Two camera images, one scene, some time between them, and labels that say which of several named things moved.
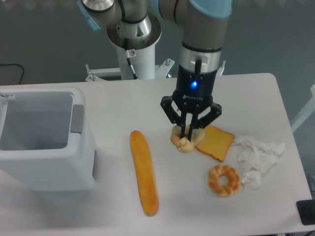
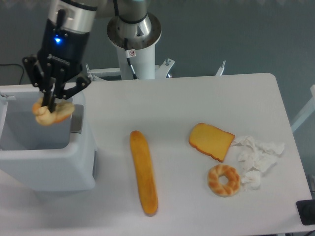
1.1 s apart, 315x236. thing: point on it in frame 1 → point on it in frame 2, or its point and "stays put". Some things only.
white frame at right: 310,109 stays put
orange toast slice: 215,142 stays put
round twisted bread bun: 184,144 → 63,110
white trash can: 43,142 stays put
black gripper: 194,94 → 64,45
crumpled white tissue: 256,158 stays put
